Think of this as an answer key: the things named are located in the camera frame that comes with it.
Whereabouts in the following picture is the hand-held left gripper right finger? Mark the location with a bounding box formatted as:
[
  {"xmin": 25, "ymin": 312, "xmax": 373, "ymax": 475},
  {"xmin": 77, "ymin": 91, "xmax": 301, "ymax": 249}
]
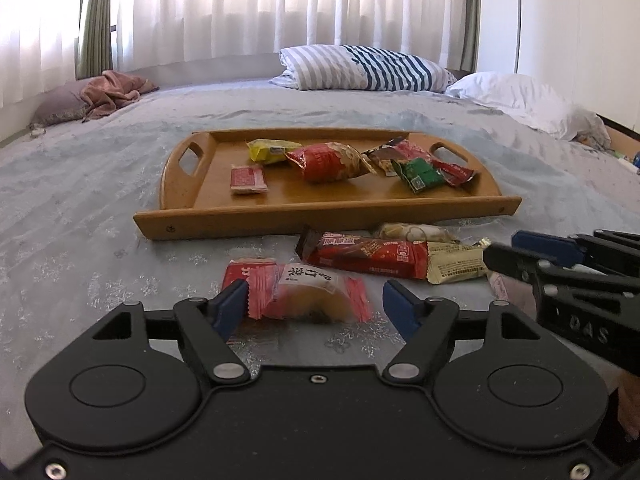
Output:
[{"xmin": 381, "ymin": 280, "xmax": 551, "ymax": 386}]

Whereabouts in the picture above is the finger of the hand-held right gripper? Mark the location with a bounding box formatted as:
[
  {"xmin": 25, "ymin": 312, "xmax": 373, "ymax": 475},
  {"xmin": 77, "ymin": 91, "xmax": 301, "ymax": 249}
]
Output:
[
  {"xmin": 511, "ymin": 229, "xmax": 640, "ymax": 273},
  {"xmin": 482, "ymin": 242, "xmax": 586, "ymax": 292}
]

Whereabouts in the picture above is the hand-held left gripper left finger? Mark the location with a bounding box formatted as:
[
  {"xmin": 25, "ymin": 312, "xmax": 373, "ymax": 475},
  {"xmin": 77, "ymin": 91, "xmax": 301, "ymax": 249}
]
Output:
[{"xmin": 87, "ymin": 279, "xmax": 252, "ymax": 387}]

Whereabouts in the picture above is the pink white snack packet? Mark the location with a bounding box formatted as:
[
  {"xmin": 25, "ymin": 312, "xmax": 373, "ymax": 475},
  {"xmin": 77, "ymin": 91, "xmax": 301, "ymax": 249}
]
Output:
[{"xmin": 487, "ymin": 270, "xmax": 540, "ymax": 317}]

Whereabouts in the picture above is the gold beige snack packet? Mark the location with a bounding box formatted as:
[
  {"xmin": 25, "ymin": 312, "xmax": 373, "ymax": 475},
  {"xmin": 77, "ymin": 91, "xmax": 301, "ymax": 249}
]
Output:
[{"xmin": 425, "ymin": 238, "xmax": 494, "ymax": 286}]

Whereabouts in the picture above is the long red brown bar packet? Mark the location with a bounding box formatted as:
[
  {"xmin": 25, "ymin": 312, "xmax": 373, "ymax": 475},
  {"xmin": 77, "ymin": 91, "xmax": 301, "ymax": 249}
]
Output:
[{"xmin": 294, "ymin": 229, "xmax": 431, "ymax": 281}]

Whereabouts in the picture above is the cream snack packet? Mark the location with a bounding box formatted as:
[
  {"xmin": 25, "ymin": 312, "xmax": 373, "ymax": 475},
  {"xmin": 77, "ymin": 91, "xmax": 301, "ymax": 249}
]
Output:
[{"xmin": 375, "ymin": 223, "xmax": 459, "ymax": 244}]

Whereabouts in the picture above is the red clear-window pastry packet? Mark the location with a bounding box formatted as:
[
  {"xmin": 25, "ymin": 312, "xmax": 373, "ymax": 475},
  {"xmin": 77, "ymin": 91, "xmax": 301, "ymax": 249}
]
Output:
[{"xmin": 247, "ymin": 262, "xmax": 374, "ymax": 324}]

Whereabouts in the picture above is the brown and red biscuit bag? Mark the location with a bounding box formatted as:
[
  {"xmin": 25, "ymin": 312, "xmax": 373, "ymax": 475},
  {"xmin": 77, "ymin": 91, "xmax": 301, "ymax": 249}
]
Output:
[{"xmin": 362, "ymin": 137, "xmax": 477, "ymax": 189}]

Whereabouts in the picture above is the green snack packet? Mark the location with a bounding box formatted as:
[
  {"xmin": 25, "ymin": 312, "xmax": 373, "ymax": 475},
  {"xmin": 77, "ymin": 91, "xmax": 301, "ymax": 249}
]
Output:
[{"xmin": 391, "ymin": 157, "xmax": 446, "ymax": 195}]

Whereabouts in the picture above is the small red square packet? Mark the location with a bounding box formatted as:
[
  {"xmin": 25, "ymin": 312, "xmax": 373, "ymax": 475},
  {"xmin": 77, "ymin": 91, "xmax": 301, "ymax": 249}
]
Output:
[{"xmin": 230, "ymin": 163, "xmax": 270, "ymax": 196}]

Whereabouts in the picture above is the wooden tray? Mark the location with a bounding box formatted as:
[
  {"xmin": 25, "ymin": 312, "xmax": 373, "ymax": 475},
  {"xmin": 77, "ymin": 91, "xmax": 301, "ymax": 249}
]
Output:
[{"xmin": 133, "ymin": 127, "xmax": 522, "ymax": 242}]

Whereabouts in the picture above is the yellow snack packet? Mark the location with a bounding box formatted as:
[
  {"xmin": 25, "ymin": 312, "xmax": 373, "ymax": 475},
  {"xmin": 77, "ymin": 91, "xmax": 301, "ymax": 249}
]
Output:
[{"xmin": 246, "ymin": 138, "xmax": 302, "ymax": 165}]

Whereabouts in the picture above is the red peanut snack bag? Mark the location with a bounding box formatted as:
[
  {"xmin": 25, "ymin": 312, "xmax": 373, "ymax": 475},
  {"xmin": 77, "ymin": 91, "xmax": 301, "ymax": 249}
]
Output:
[{"xmin": 286, "ymin": 142, "xmax": 379, "ymax": 184}]

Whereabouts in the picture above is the person's right forearm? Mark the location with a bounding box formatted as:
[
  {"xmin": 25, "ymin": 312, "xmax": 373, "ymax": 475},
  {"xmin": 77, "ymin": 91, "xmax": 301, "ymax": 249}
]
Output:
[{"xmin": 616, "ymin": 372, "xmax": 640, "ymax": 433}]

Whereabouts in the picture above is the white pillow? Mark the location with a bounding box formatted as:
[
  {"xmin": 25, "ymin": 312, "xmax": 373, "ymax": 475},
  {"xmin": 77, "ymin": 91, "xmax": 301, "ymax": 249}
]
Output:
[{"xmin": 444, "ymin": 71, "xmax": 612, "ymax": 142}]

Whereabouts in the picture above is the light blue bedspread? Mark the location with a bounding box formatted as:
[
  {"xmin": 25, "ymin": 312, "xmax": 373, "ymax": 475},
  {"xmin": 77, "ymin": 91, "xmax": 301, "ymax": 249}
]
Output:
[{"xmin": 0, "ymin": 76, "xmax": 640, "ymax": 411}]

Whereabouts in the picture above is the blue striped pillow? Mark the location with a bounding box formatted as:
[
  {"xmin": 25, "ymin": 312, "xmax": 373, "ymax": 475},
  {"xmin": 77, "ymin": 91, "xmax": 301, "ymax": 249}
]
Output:
[{"xmin": 269, "ymin": 44, "xmax": 459, "ymax": 94}]

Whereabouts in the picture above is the green curtain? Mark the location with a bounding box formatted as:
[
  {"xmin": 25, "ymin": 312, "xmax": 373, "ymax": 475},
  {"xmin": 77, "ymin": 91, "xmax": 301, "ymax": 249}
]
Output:
[
  {"xmin": 74, "ymin": 0, "xmax": 120, "ymax": 80},
  {"xmin": 462, "ymin": 0, "xmax": 482, "ymax": 74}
]

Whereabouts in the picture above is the pink crumpled cloth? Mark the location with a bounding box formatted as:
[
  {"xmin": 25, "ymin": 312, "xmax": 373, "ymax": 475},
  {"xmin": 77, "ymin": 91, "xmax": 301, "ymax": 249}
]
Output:
[{"xmin": 80, "ymin": 70, "xmax": 160, "ymax": 124}]

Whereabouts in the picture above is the purple pillow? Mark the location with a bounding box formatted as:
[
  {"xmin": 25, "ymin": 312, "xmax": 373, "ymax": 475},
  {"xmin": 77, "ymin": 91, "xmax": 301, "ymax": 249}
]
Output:
[{"xmin": 29, "ymin": 78, "xmax": 108, "ymax": 127}]

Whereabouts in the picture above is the sheer white curtain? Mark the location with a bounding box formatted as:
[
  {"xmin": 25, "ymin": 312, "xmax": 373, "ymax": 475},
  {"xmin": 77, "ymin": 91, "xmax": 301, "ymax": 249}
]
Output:
[
  {"xmin": 0, "ymin": 0, "xmax": 87, "ymax": 108},
  {"xmin": 114, "ymin": 0, "xmax": 472, "ymax": 75}
]

